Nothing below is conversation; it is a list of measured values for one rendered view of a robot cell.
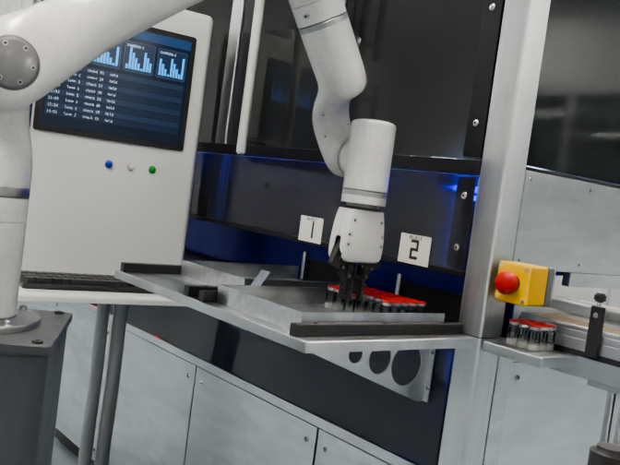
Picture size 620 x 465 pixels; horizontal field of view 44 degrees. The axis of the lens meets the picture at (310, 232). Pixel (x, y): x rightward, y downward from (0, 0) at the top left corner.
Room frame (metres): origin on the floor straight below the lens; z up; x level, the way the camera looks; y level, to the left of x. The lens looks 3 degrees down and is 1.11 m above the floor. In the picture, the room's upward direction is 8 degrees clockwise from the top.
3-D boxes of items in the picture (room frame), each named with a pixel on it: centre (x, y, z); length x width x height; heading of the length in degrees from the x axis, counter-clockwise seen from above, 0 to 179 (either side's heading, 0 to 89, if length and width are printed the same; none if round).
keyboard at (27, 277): (1.91, 0.50, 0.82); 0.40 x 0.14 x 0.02; 124
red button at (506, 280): (1.37, -0.36, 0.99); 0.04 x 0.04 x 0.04; 39
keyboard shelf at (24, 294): (1.93, 0.51, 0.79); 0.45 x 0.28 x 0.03; 124
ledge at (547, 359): (1.41, -0.44, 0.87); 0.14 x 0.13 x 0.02; 129
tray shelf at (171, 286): (1.61, 0.02, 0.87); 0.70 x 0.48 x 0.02; 39
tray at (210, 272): (1.78, 0.07, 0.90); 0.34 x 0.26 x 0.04; 129
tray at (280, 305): (1.45, -0.06, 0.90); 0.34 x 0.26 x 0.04; 129
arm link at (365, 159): (1.46, -0.09, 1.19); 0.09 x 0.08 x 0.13; 31
